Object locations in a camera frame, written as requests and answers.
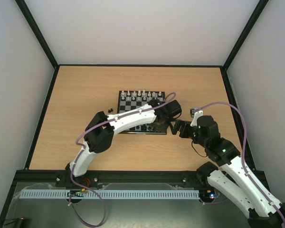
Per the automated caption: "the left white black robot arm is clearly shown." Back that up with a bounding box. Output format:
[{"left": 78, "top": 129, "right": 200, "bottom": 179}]
[{"left": 69, "top": 99, "right": 182, "bottom": 177}]

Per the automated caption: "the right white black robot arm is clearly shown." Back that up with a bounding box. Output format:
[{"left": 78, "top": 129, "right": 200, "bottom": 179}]
[{"left": 172, "top": 114, "right": 285, "bottom": 228}]

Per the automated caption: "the black and grey chessboard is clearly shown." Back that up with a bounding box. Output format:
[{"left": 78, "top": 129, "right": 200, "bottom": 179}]
[{"left": 117, "top": 90, "right": 167, "bottom": 135}]

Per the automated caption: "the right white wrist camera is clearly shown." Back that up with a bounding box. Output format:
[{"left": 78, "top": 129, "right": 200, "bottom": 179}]
[{"left": 190, "top": 108, "right": 203, "bottom": 127}]

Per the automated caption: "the black enclosure frame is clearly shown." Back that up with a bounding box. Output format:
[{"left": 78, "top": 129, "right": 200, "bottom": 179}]
[{"left": 0, "top": 0, "right": 269, "bottom": 228}]

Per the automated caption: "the black aluminium mounting rail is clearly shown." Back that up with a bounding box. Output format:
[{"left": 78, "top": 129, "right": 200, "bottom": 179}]
[{"left": 56, "top": 170, "right": 210, "bottom": 189}]

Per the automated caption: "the light blue slotted cable duct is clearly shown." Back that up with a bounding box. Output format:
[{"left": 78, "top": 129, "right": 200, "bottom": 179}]
[{"left": 19, "top": 190, "right": 200, "bottom": 200}]

